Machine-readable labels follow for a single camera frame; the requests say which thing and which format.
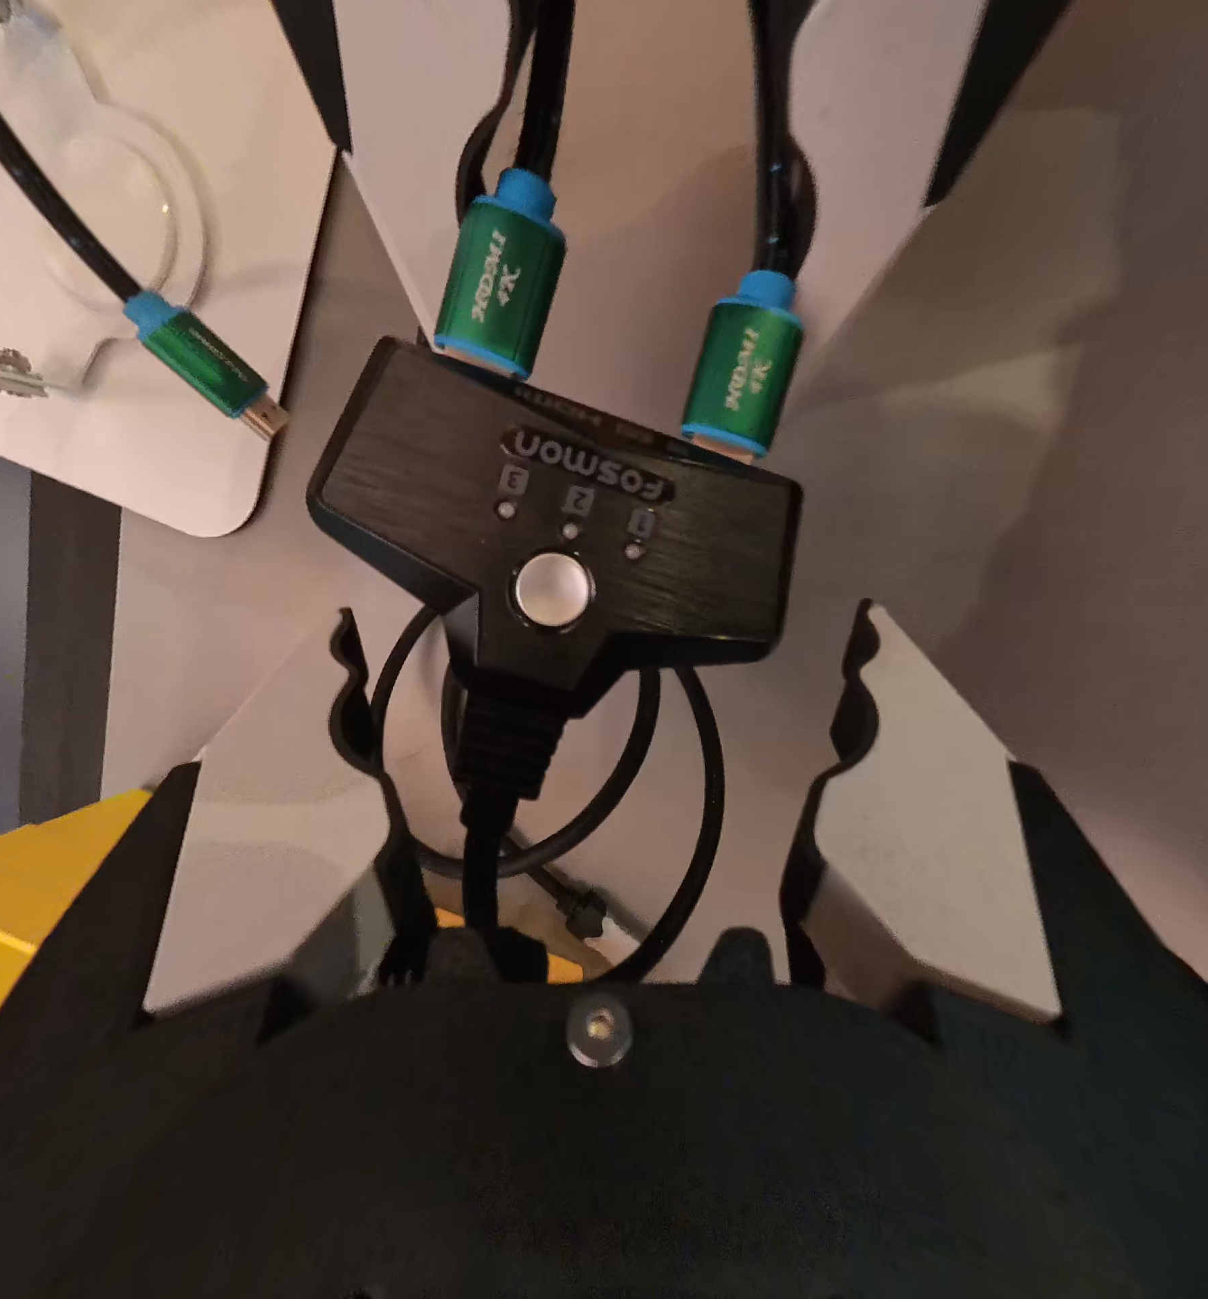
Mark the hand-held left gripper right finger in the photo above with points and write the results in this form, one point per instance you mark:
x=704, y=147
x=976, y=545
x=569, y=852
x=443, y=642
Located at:
x=929, y=862

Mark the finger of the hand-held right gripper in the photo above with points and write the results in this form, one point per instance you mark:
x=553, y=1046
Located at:
x=410, y=101
x=868, y=101

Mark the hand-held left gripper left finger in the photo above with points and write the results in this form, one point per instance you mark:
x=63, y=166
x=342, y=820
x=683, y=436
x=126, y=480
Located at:
x=278, y=862

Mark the yellow plastic bin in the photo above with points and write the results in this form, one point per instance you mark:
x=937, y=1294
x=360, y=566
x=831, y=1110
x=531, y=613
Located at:
x=14, y=882

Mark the silver hdmi switch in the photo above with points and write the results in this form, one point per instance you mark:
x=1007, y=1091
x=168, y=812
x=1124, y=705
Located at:
x=410, y=477

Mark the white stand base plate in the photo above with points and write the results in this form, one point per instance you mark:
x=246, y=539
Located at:
x=237, y=202

